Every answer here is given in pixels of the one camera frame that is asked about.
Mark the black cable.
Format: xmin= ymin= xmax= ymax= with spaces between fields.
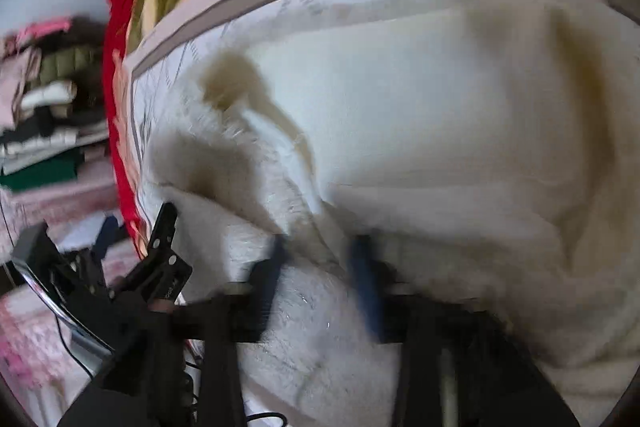
xmin=244 ymin=411 xmax=292 ymax=427

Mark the pink floral bedding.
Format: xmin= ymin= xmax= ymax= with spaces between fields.
xmin=0 ymin=179 xmax=147 ymax=410

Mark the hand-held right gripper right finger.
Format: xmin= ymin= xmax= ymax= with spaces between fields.
xmin=349 ymin=235 xmax=581 ymax=427

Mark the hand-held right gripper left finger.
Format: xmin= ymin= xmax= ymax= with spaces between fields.
xmin=172 ymin=238 xmax=287 ymax=427

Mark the white fleece garment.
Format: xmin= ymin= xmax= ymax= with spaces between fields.
xmin=144 ymin=0 xmax=640 ymax=427

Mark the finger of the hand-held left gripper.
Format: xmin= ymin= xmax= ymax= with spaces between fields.
xmin=124 ymin=202 xmax=194 ymax=305
xmin=91 ymin=214 xmax=121 ymax=260

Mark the pile of folded clothes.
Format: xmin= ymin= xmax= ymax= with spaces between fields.
xmin=0 ymin=16 xmax=112 ymax=194

